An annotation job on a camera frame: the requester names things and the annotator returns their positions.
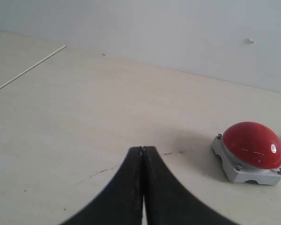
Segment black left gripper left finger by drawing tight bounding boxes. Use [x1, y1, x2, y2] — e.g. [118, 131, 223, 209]
[63, 147, 143, 225]

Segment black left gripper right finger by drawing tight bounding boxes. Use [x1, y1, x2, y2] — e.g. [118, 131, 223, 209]
[142, 146, 234, 225]

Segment red dome push button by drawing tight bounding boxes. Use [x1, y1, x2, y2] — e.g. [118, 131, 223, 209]
[211, 121, 281, 186]

